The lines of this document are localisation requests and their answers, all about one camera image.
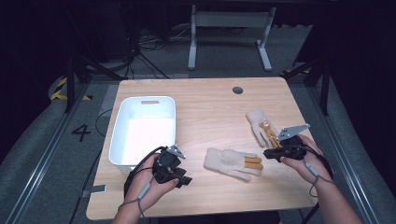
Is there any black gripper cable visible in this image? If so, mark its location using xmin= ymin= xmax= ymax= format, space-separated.
xmin=123 ymin=145 xmax=169 ymax=199
xmin=297 ymin=143 xmax=334 ymax=224

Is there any aluminium floor rail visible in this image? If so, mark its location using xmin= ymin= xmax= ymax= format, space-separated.
xmin=306 ymin=83 xmax=380 ymax=224
xmin=4 ymin=83 xmax=92 ymax=224

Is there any grey metal bracket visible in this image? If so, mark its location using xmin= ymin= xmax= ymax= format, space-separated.
xmin=81 ymin=184 xmax=107 ymax=199

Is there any grey wrist strap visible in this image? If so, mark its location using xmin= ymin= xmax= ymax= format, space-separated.
xmin=304 ymin=161 xmax=336 ymax=199
xmin=117 ymin=181 xmax=154 ymax=218

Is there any white plastic bin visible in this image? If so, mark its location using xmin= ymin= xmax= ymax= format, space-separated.
xmin=107 ymin=95 xmax=177 ymax=175

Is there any white metal desk frame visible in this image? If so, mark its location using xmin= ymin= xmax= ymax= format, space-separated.
xmin=187 ymin=4 xmax=277 ymax=72

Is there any bundle of floor cables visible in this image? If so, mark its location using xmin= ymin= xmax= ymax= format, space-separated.
xmin=124 ymin=22 xmax=194 ymax=79

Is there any person's left hand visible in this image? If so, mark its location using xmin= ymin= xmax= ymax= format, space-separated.
xmin=125 ymin=153 xmax=181 ymax=213

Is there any yellow black hazard tape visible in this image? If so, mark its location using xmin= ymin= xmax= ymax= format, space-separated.
xmin=49 ymin=77 xmax=93 ymax=102

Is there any beige glove with face print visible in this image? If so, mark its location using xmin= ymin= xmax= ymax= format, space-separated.
xmin=246 ymin=108 xmax=283 ymax=149

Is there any beige glove with orange fingers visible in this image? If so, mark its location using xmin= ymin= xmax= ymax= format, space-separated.
xmin=204 ymin=147 xmax=264 ymax=182

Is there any person's right hand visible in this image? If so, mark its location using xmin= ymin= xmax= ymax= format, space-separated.
xmin=279 ymin=133 xmax=333 ymax=188

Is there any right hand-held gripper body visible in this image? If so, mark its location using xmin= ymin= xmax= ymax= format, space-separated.
xmin=274 ymin=123 xmax=311 ymax=162

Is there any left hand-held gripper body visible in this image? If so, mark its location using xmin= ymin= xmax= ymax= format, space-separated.
xmin=152 ymin=144 xmax=187 ymax=185

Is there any black metal stand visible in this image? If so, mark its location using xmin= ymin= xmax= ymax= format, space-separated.
xmin=64 ymin=55 xmax=125 ymax=114
xmin=279 ymin=58 xmax=332 ymax=117

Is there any thin black floor cable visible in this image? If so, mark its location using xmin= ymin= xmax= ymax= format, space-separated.
xmin=68 ymin=107 xmax=114 ymax=224

